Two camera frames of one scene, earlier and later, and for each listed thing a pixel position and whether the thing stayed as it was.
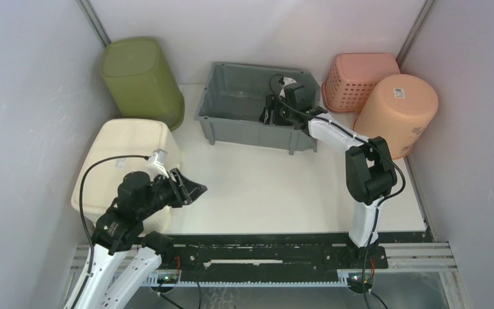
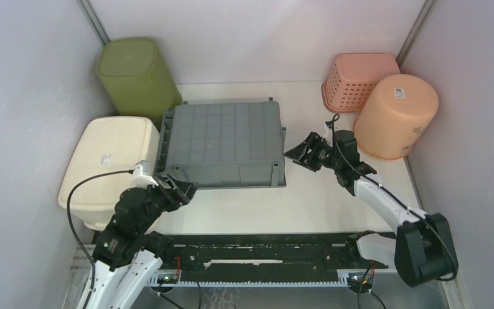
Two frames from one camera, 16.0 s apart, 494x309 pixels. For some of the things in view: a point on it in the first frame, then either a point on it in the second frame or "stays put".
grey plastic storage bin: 233,98 → 223,145
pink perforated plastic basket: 351,78 stays put
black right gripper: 271,103 → 298,154
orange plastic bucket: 400,108 stays put
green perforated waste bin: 140,80 stays put
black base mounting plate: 269,253 stays put
